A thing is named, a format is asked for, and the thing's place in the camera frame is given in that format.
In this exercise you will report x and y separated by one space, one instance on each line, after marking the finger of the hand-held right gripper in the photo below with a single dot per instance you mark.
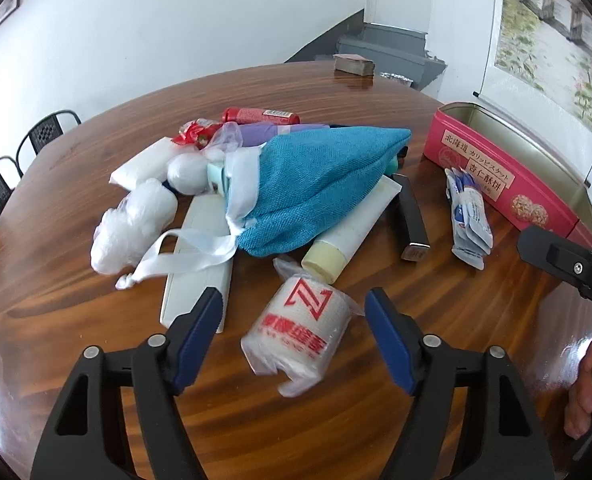
561 255

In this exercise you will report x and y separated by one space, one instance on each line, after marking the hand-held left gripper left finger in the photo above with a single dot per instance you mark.
201 335

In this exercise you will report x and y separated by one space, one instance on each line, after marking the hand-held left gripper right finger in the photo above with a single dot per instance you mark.
391 340

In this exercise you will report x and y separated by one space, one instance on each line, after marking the white remote control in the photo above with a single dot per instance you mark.
196 290

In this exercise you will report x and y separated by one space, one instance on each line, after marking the white bandage roll red print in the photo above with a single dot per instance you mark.
296 330

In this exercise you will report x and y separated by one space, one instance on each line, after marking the white blue sachet bundle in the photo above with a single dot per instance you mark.
468 220

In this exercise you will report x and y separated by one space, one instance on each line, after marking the cream cosmetic tube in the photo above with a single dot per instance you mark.
346 235

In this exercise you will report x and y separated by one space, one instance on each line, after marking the pink tin box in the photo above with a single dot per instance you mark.
476 160

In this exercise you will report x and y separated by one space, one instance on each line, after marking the purple bag roll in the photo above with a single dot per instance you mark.
261 135

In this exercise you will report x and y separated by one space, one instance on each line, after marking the round wooden desktop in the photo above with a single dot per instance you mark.
286 440

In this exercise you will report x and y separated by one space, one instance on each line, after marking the person's right hand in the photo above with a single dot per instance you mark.
583 395

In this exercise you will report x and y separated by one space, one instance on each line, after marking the crumpled clear plastic bag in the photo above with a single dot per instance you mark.
131 225

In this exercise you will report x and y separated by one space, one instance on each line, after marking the white round bottle teal cap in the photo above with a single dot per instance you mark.
188 172

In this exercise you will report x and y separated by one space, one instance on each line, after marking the white tissue packet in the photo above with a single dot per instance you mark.
141 167

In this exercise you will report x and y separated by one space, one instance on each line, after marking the red snack wrapper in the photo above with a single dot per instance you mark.
191 135

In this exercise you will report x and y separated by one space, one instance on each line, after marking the red cylindrical can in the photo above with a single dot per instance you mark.
256 115

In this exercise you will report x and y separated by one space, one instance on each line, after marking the foil tray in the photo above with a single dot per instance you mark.
396 79

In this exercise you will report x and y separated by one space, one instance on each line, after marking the playing card deck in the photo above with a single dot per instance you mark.
353 65

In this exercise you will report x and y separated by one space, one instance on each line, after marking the grey staircase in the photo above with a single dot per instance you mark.
376 40

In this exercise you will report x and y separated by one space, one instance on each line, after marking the landscape wall scroll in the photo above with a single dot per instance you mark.
551 35

